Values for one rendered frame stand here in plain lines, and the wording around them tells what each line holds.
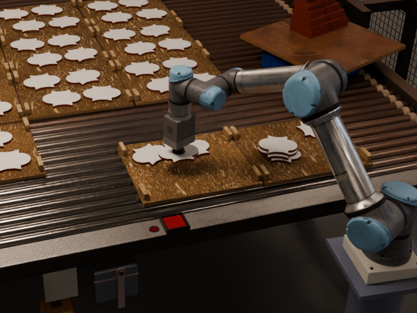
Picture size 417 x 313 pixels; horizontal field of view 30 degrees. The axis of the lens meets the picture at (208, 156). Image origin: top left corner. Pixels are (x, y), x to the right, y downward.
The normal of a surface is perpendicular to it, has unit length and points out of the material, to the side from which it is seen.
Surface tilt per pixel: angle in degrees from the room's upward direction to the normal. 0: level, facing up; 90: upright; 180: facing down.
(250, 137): 0
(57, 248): 0
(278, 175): 0
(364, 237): 94
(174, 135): 90
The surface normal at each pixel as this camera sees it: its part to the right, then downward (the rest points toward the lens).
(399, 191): 0.17, -0.88
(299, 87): -0.67, 0.25
